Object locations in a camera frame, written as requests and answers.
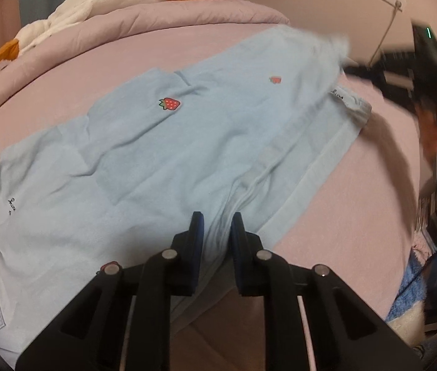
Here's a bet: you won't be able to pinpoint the pink bed sheet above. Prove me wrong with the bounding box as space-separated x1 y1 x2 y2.
0 19 430 371

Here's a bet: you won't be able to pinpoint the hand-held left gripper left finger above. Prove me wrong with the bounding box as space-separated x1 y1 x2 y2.
15 211 205 371

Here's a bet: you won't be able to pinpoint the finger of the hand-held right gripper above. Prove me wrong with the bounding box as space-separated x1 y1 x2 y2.
343 65 416 113
369 48 416 71

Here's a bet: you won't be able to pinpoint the lilac comforter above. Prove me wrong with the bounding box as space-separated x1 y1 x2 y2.
0 0 291 134

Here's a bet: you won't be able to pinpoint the white goose plush toy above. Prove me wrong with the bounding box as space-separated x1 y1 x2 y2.
0 0 229 66

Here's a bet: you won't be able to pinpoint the light blue pants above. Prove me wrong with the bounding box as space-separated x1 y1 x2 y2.
0 26 373 346

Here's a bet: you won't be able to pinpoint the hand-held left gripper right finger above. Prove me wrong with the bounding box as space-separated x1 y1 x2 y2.
231 212 422 371

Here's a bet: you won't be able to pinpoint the beige power strip cable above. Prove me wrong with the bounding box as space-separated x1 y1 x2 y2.
369 2 403 62

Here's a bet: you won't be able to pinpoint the blue fluffy blanket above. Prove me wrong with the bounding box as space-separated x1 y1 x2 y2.
385 247 437 322

